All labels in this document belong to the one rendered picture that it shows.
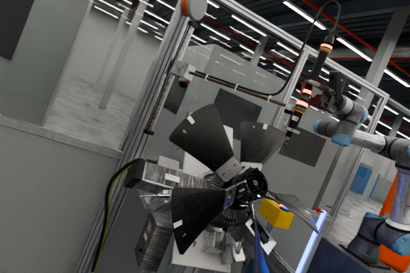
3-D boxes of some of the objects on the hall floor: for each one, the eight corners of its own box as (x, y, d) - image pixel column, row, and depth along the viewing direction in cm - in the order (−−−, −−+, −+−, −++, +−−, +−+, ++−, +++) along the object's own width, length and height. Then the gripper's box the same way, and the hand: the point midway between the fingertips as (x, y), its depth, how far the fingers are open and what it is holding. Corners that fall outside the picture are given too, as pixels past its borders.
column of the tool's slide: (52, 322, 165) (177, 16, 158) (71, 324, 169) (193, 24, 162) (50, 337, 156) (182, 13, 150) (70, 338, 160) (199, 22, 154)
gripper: (343, 116, 121) (305, 97, 112) (323, 112, 131) (287, 94, 123) (352, 97, 120) (314, 75, 112) (330, 94, 131) (294, 74, 122)
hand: (305, 80), depth 118 cm, fingers closed on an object, 4 cm apart
